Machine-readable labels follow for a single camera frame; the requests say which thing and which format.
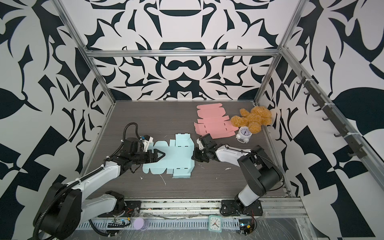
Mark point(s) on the white alarm clock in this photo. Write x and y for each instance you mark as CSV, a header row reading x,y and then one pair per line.
x,y
243,136

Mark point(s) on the right circuit board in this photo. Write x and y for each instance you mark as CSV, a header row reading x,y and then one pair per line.
x,y
247,226

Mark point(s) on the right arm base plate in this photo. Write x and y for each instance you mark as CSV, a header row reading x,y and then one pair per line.
x,y
235,208

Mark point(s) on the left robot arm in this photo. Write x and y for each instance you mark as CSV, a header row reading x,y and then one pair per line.
x,y
65,206

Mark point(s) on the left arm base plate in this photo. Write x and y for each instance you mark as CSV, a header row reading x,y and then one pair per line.
x,y
130,209

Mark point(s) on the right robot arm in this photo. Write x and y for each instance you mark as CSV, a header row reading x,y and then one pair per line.
x,y
260,173

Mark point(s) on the circuit board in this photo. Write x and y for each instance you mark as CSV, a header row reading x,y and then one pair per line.
x,y
247,226
119,223

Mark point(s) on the brown teddy bear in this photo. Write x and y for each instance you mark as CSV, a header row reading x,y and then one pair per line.
x,y
254,119

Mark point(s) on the purple round lid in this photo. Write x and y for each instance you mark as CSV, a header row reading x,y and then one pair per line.
x,y
141,224

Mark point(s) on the wall hook rail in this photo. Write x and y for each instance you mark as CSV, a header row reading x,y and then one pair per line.
x,y
334,115

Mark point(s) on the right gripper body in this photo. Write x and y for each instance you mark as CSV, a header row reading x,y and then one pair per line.
x,y
206,156

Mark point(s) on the green square clock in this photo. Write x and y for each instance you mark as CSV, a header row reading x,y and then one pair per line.
x,y
215,224

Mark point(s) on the light blue paper box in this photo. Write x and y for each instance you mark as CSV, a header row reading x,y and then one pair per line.
x,y
177,160

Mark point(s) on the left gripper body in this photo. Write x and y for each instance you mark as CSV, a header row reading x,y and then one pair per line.
x,y
137,158

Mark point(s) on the pink flat paper box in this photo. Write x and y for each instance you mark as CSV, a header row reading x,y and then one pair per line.
x,y
214,121

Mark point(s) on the left circuit board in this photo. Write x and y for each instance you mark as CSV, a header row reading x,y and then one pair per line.
x,y
119,223

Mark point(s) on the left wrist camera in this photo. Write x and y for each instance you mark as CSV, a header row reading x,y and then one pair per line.
x,y
146,140

